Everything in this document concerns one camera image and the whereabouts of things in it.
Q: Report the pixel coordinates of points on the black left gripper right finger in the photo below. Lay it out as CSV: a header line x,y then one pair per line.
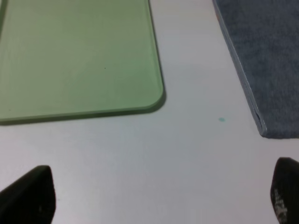
x,y
285,190

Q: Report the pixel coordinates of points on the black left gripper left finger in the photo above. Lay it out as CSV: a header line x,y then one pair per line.
x,y
29,200

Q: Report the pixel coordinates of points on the grey towel with orange pattern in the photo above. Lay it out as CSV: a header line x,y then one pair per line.
x,y
262,37

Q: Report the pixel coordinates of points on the light green plastic tray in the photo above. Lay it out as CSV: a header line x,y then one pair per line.
x,y
64,59

